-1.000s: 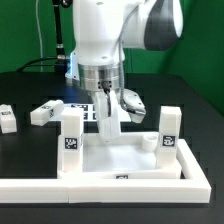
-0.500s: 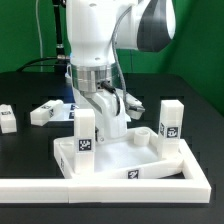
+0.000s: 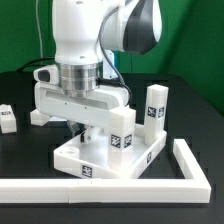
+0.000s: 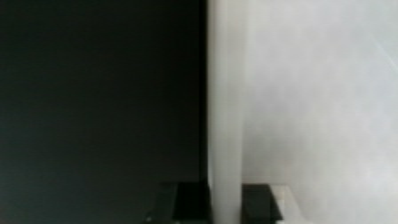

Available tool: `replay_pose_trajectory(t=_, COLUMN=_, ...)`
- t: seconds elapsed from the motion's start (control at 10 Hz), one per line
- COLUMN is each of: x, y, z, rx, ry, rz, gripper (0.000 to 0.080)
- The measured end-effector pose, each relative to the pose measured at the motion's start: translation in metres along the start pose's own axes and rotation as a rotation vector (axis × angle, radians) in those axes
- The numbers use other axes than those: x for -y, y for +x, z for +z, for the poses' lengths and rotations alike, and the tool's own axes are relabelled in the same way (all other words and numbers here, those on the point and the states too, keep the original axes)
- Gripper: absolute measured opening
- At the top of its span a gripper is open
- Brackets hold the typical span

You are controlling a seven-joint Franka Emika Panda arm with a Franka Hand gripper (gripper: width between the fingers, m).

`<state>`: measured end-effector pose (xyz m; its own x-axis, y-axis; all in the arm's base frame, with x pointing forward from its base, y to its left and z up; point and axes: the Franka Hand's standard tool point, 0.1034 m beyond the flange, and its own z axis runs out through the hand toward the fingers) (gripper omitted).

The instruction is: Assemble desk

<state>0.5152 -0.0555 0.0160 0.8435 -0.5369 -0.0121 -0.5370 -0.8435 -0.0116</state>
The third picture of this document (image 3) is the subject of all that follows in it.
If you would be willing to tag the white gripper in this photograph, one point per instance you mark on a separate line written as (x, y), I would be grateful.
(93, 110)

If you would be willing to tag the white desk top tray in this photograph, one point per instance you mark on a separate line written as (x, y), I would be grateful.
(93, 159)

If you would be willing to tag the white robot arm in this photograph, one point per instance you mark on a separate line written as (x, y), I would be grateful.
(84, 30)

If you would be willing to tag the fiducial marker plate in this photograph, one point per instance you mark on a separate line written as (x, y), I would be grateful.
(56, 119)

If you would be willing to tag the white L-shaped corner guide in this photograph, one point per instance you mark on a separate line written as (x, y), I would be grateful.
(192, 188)

